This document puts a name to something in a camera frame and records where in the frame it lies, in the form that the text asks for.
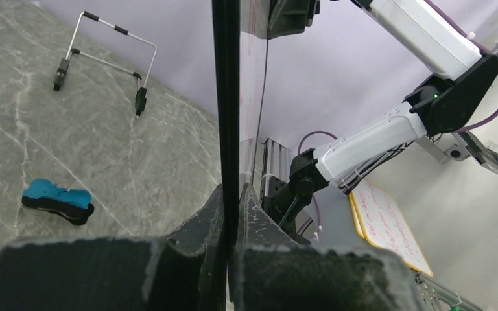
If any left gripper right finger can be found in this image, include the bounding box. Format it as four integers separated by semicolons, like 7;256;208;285
231;184;423;310

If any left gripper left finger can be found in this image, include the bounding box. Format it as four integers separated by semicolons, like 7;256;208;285
0;186;224;310

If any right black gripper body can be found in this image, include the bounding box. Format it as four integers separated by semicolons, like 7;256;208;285
267;0;320;40

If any black framed whiteboard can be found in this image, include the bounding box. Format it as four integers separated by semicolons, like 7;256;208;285
211;1;271;252

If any blue whiteboard eraser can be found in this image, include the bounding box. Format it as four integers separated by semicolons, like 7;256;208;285
21;178;95;226

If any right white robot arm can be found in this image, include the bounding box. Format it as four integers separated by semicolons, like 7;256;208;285
262;1;498;234

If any yellow framed whiteboard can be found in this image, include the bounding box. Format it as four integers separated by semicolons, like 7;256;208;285
348;180;433;277

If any aluminium extrusion rail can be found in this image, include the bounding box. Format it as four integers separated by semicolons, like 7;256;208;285
414;272;484;311

